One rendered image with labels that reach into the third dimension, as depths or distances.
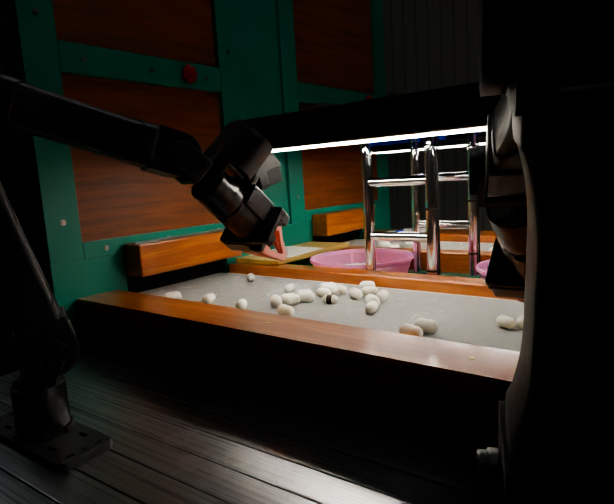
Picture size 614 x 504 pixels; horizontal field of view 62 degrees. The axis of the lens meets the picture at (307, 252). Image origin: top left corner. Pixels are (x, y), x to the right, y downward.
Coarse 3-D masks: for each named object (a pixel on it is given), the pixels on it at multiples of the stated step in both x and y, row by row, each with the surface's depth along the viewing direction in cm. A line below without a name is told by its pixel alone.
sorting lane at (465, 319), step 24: (168, 288) 121; (192, 288) 119; (216, 288) 117; (240, 288) 116; (264, 288) 114; (312, 288) 111; (360, 288) 108; (384, 288) 107; (312, 312) 92; (336, 312) 91; (360, 312) 90; (384, 312) 89; (408, 312) 88; (432, 312) 87; (456, 312) 86; (480, 312) 85; (504, 312) 84; (432, 336) 74; (456, 336) 74; (480, 336) 73; (504, 336) 73
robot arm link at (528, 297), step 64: (512, 0) 20; (576, 0) 18; (512, 64) 21; (576, 64) 19; (512, 128) 24; (576, 128) 20; (576, 192) 21; (576, 256) 22; (576, 320) 23; (512, 384) 30; (576, 384) 24; (512, 448) 28; (576, 448) 26
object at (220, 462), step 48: (0, 384) 85; (96, 384) 83; (144, 384) 81; (192, 384) 80; (144, 432) 65; (192, 432) 65; (240, 432) 64; (288, 432) 63; (336, 432) 62; (0, 480) 56; (48, 480) 56; (96, 480) 56; (144, 480) 55; (192, 480) 54; (240, 480) 54; (288, 480) 53; (336, 480) 53; (384, 480) 52; (432, 480) 52
